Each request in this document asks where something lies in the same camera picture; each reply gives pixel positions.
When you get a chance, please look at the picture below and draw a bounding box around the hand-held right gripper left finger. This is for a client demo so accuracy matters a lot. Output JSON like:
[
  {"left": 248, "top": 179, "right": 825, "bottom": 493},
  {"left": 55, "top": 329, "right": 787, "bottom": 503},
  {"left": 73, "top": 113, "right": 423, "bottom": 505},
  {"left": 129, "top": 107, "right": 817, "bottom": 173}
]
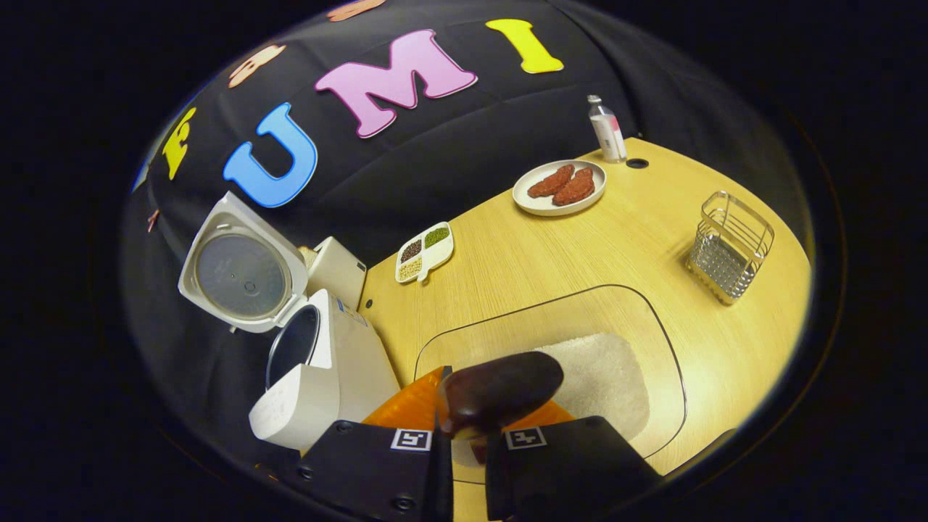
[{"left": 297, "top": 366, "right": 454, "bottom": 522}]

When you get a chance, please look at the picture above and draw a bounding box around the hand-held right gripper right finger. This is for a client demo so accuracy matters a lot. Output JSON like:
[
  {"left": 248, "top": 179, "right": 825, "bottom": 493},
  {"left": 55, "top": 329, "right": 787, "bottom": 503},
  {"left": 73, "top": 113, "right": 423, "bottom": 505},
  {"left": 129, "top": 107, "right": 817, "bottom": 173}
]
[{"left": 484, "top": 399, "right": 664, "bottom": 521}]

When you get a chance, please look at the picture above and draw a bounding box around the pile of white rice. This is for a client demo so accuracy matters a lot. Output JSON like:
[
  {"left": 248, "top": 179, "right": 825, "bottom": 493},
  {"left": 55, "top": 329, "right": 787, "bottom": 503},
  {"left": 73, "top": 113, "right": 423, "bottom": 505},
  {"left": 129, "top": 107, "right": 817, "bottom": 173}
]
[{"left": 533, "top": 333, "right": 651, "bottom": 442}]

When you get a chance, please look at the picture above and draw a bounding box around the dark wooden spoon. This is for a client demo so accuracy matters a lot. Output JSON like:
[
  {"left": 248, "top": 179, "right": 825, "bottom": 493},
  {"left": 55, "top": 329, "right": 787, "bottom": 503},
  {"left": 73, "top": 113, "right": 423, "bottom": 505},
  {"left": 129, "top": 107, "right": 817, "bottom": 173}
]
[{"left": 437, "top": 352, "right": 565, "bottom": 465}]

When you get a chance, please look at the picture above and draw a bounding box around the white rice cooker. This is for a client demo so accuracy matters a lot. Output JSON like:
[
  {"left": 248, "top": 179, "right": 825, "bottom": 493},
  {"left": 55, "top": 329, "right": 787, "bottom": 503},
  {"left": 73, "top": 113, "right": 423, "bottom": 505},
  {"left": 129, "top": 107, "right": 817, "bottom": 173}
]
[{"left": 178, "top": 191, "right": 401, "bottom": 452}]

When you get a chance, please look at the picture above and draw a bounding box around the wire chopstick holder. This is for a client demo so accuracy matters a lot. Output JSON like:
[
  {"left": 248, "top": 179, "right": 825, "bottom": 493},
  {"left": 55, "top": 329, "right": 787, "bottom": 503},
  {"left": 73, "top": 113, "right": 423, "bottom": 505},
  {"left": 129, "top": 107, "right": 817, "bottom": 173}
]
[{"left": 686, "top": 191, "right": 775, "bottom": 305}]

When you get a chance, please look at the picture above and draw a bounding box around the white toaster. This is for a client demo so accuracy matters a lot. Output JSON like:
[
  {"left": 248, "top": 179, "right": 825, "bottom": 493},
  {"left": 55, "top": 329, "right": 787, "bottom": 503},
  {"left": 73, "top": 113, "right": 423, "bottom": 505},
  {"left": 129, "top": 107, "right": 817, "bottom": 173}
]
[{"left": 301, "top": 236, "right": 368, "bottom": 311}]

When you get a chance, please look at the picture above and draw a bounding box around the white divided grain dish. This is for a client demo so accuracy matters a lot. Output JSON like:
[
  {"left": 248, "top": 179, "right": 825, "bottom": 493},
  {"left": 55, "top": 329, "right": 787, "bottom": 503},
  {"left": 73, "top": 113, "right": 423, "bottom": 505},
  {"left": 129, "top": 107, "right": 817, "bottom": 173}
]
[{"left": 394, "top": 221, "right": 455, "bottom": 283}]

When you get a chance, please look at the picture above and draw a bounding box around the white round plate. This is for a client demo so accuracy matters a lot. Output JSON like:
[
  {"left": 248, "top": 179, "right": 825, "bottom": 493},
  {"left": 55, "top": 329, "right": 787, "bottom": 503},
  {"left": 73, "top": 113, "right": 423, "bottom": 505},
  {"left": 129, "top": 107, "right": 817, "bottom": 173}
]
[{"left": 512, "top": 159, "right": 607, "bottom": 217}]

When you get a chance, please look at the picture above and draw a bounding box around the red sausage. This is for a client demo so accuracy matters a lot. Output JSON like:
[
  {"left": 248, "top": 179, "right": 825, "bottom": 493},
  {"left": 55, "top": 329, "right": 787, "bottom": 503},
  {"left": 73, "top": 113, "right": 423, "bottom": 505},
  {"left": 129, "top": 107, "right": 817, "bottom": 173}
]
[
  {"left": 527, "top": 164, "right": 576, "bottom": 199},
  {"left": 552, "top": 168, "right": 596, "bottom": 206}
]

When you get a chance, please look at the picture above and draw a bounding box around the black backdrop cloth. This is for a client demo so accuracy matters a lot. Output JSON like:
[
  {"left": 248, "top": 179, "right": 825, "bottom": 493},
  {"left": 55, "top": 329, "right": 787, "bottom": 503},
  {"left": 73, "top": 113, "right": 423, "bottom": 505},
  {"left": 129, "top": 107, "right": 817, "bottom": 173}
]
[{"left": 123, "top": 0, "right": 805, "bottom": 465}]

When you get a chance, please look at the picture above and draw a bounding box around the clear bottle pink label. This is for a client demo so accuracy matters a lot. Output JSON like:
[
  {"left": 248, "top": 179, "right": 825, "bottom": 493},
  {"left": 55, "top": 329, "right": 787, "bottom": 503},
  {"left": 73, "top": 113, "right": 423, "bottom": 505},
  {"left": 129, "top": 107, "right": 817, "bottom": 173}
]
[{"left": 587, "top": 94, "right": 628, "bottom": 164}]

